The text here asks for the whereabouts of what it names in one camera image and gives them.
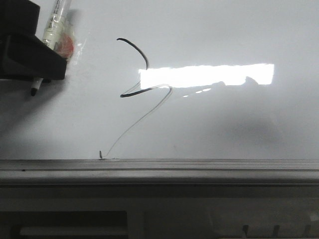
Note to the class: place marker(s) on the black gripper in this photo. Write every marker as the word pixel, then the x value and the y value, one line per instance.
pixel 22 55

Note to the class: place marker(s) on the white black-tipped marker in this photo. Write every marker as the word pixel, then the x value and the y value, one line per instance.
pixel 59 34

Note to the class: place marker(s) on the white whiteboard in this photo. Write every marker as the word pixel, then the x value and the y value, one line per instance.
pixel 216 79

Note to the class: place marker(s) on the grey whiteboard frame rail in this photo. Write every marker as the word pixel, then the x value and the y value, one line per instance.
pixel 159 171

